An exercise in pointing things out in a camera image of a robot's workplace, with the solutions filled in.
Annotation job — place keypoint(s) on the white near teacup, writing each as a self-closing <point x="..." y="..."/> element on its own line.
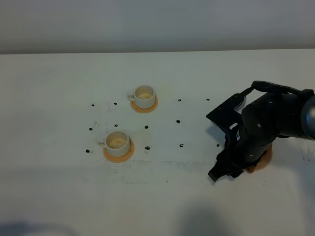
<point x="117" y="144"/>

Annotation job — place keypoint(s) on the orange coaster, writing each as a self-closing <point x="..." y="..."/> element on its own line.
<point x="122" y="158"/>
<point x="142" y="110"/>

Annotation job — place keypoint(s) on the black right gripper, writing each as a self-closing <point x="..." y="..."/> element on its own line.
<point x="241" y="151"/>

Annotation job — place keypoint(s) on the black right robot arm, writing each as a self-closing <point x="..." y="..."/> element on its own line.
<point x="250" y="133"/>

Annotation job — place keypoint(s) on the orange far coaster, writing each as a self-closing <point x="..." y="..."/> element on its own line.
<point x="142" y="110"/>

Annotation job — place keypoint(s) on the white far teacup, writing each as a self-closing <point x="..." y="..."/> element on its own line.
<point x="143" y="96"/>

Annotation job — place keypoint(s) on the white teacup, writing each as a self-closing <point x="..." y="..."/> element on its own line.
<point x="143" y="96"/>
<point x="117" y="144"/>

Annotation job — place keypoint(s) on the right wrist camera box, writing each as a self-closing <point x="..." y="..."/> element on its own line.
<point x="226" y="114"/>

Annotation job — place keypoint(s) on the brown clay teapot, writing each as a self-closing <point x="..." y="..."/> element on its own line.
<point x="264" y="161"/>

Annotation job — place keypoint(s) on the orange near coaster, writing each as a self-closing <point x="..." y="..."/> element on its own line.
<point x="122" y="158"/>

